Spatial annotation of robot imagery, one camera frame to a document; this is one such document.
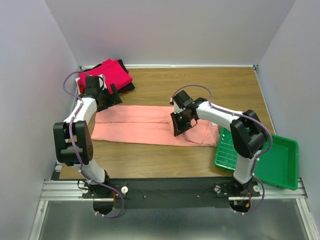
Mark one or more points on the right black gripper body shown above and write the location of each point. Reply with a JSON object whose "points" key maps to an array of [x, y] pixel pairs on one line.
{"points": [[187, 120]]}

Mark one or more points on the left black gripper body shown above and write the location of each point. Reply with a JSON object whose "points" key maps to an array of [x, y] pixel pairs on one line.
{"points": [[107, 99]]}

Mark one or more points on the salmon pink t-shirt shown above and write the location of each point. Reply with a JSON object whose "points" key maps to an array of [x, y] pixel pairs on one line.
{"points": [[138, 124]]}

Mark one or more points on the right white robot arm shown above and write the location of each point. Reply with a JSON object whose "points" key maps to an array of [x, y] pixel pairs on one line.
{"points": [[248, 134]]}

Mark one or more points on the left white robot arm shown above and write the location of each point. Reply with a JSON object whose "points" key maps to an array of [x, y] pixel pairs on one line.
{"points": [[72, 139]]}

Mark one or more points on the folded magenta t-shirt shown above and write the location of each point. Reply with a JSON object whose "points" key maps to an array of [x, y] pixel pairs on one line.
{"points": [[110, 75]]}

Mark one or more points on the folded red white t-shirt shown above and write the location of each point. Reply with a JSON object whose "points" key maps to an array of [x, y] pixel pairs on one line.
{"points": [[80, 85]]}

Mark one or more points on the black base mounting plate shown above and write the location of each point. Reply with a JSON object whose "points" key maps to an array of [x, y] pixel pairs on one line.
{"points": [[168, 193]]}

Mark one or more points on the green plastic tray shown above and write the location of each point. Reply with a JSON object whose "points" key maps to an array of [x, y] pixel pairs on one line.
{"points": [[278, 167]]}

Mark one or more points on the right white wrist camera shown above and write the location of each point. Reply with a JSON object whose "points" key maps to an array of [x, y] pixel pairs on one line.
{"points": [[176, 108]]}

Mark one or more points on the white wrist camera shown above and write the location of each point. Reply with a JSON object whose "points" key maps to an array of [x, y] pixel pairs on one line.
{"points": [[176, 108], [102, 82]]}

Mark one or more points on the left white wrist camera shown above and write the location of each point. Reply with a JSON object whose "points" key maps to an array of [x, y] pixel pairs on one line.
{"points": [[102, 82]]}

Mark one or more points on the aluminium table frame rail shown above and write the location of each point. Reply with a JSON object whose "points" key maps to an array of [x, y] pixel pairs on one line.
{"points": [[62, 213]]}

